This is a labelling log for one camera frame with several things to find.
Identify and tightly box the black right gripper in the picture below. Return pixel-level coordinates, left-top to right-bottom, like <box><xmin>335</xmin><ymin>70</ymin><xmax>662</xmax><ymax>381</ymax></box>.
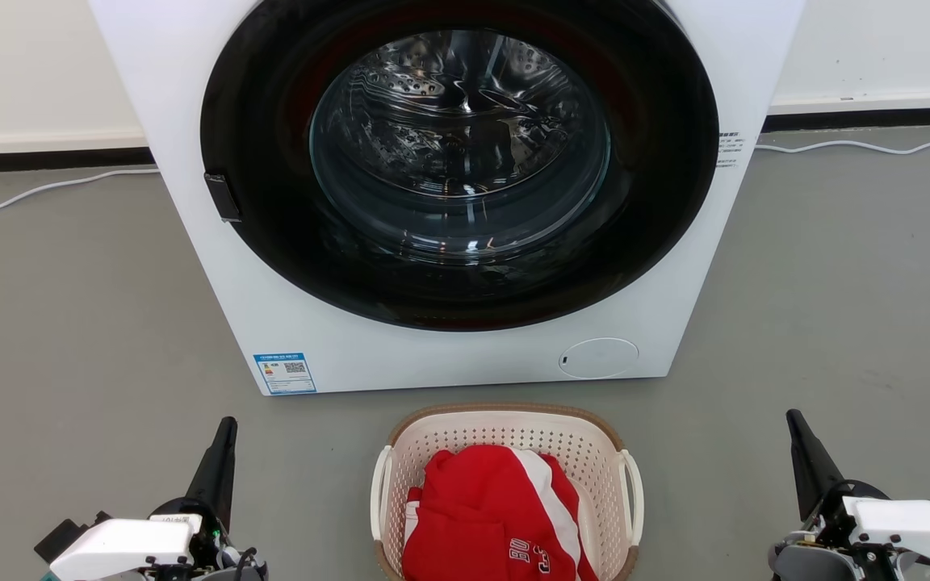
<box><xmin>785</xmin><ymin>409</ymin><xmax>890</xmax><ymax>551</ymax></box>

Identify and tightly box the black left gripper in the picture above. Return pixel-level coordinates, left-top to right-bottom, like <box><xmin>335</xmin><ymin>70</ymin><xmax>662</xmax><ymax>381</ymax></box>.
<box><xmin>149</xmin><ymin>416</ymin><xmax>238</xmax><ymax>570</ymax></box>

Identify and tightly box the cream perforated laundry basket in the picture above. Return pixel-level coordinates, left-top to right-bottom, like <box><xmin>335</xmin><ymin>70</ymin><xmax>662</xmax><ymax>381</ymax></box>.
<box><xmin>370</xmin><ymin>403</ymin><xmax>645</xmax><ymax>581</ymax></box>

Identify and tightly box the blue energy label sticker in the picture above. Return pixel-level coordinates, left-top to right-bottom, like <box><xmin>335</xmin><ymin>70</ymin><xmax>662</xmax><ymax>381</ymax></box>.
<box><xmin>253</xmin><ymin>352</ymin><xmax>318</xmax><ymax>395</ymax></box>

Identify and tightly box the white front-load washing machine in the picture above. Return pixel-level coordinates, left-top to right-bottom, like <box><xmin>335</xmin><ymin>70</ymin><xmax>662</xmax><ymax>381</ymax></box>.
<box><xmin>88</xmin><ymin>0</ymin><xmax>806</xmax><ymax>396</ymax></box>

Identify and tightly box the round white filter cover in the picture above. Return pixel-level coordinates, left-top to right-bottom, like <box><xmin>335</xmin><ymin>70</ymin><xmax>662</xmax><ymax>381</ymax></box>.
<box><xmin>558</xmin><ymin>337</ymin><xmax>640</xmax><ymax>380</ymax></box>

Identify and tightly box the red and white garment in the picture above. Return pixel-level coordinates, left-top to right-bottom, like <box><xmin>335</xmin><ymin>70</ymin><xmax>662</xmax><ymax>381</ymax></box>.
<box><xmin>402</xmin><ymin>445</ymin><xmax>599</xmax><ymax>581</ymax></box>

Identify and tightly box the round black washer door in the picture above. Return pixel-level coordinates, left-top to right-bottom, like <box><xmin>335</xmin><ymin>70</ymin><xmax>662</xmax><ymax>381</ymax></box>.
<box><xmin>200</xmin><ymin>0</ymin><xmax>720</xmax><ymax>332</ymax></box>

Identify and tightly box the printed warning text sticker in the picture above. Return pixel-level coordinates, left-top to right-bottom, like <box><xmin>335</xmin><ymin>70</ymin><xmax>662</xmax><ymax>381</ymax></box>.
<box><xmin>715</xmin><ymin>129</ymin><xmax>745</xmax><ymax>169</ymax></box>

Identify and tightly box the black baseboard strip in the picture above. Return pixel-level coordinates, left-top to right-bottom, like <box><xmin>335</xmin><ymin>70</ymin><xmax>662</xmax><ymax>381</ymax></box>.
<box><xmin>0</xmin><ymin>105</ymin><xmax>930</xmax><ymax>174</ymax></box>

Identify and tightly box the black washer door handle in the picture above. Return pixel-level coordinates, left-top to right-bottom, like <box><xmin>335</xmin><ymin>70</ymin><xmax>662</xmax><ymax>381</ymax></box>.
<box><xmin>204</xmin><ymin>172</ymin><xmax>242</xmax><ymax>223</ymax></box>

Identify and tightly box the white floor cable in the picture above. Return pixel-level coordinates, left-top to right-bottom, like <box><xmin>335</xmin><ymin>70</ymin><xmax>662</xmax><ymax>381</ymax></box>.
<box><xmin>754</xmin><ymin>137</ymin><xmax>930</xmax><ymax>156</ymax></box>
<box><xmin>0</xmin><ymin>165</ymin><xmax>161</xmax><ymax>213</ymax></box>

